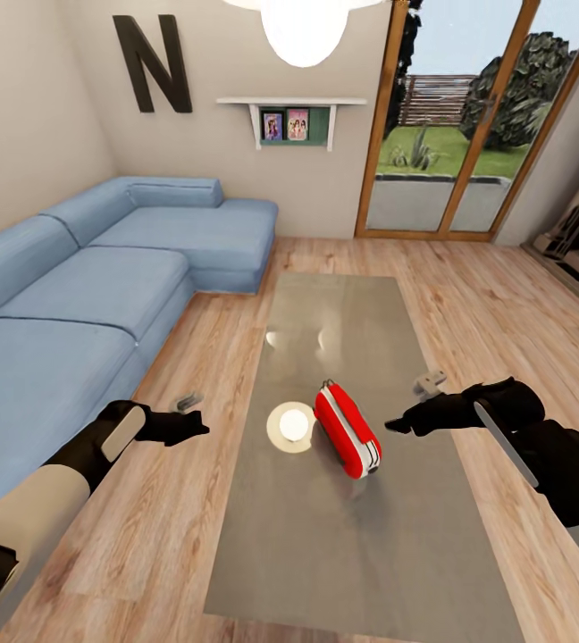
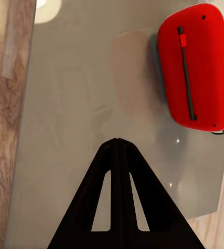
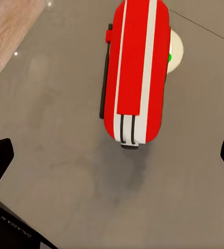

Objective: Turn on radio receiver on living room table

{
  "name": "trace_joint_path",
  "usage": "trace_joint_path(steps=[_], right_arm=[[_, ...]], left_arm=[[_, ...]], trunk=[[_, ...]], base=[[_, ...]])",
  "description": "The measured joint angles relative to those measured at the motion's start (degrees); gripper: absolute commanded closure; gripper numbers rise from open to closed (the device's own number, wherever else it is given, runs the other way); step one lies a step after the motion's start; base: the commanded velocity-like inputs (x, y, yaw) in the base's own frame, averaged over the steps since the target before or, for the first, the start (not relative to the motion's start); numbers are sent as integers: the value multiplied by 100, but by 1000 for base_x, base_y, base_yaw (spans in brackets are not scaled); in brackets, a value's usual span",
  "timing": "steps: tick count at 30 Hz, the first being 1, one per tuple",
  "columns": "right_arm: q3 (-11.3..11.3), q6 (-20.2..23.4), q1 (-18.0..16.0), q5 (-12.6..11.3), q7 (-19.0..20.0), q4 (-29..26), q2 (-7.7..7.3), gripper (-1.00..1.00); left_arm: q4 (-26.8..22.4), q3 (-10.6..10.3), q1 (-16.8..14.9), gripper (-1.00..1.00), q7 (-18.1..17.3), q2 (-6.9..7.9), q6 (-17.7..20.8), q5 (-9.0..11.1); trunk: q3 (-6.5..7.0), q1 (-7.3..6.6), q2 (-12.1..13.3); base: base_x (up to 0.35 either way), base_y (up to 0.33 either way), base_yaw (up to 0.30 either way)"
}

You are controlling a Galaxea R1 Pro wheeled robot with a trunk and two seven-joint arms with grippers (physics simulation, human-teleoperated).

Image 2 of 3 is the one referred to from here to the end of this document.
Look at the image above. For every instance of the coffee table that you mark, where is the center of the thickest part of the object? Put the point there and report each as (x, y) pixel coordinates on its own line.
(94, 74)

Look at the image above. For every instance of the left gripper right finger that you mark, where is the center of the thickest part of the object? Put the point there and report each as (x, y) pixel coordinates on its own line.
(168, 229)

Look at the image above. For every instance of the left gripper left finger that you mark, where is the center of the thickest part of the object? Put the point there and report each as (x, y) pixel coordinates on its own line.
(74, 231)

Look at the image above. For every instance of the radio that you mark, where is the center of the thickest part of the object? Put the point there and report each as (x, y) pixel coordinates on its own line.
(191, 51)

